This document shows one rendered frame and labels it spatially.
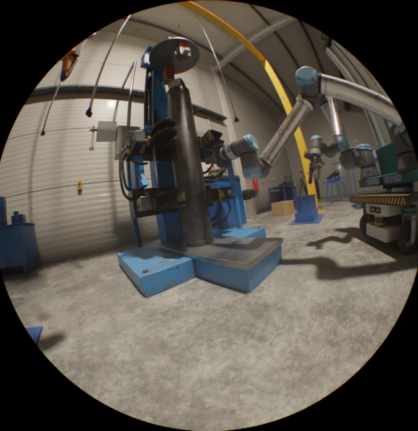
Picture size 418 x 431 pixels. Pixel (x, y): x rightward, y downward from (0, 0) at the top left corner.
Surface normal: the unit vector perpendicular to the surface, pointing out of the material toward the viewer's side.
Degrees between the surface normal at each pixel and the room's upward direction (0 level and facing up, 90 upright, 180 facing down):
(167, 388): 0
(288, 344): 0
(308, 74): 86
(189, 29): 174
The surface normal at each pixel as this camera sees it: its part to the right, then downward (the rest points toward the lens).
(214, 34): 0.23, 0.97
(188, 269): 0.66, -0.07
